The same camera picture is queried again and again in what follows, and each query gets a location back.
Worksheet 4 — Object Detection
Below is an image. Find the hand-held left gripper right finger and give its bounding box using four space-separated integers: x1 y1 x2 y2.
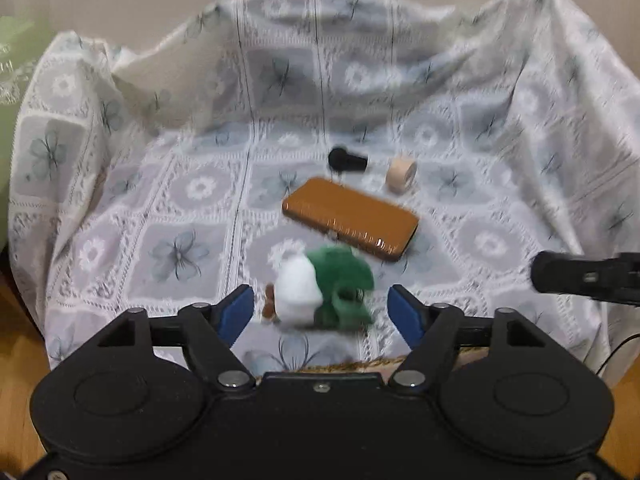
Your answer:
387 284 543 392

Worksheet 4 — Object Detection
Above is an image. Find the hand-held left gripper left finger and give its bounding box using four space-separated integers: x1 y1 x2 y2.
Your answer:
97 284 256 392

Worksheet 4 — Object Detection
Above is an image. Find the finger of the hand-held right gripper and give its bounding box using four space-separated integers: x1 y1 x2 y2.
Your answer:
530 252 640 306

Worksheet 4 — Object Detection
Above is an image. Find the white and green plush toy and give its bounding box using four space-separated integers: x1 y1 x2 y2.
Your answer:
262 245 376 331

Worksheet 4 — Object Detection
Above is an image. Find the wicker basket with fabric liner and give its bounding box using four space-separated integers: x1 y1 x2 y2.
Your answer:
255 352 501 377

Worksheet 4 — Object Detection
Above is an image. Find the brown leather wallet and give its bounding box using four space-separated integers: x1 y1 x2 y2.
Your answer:
282 177 420 261

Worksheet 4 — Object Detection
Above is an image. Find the white floral lace cloth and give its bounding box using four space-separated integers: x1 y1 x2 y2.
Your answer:
7 0 640 376

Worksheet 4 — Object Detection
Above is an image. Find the beige tape roll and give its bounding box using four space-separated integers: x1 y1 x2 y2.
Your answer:
386 156 418 193

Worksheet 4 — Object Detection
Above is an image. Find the black makeup brush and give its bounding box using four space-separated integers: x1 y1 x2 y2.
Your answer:
327 146 371 173

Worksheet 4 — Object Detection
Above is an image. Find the green printed pillow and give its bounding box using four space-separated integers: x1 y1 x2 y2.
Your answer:
0 17 51 106

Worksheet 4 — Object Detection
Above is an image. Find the black cable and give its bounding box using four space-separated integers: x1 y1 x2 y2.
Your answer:
595 335 640 376

